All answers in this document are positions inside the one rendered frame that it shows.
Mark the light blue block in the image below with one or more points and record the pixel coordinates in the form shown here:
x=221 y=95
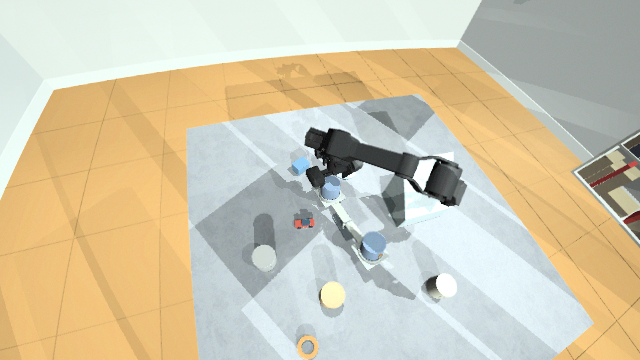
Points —
x=300 y=165

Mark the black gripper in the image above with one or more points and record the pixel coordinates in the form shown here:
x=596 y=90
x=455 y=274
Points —
x=317 y=177

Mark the orange ring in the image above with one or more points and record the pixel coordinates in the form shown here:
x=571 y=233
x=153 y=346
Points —
x=314 y=351

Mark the white balance beam with square pans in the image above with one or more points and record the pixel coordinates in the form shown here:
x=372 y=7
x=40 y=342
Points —
x=348 y=229

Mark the light blue cylinder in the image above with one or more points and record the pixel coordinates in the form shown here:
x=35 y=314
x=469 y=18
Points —
x=372 y=246
x=331 y=189

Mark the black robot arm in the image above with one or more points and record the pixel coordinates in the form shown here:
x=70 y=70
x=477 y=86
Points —
x=337 y=145

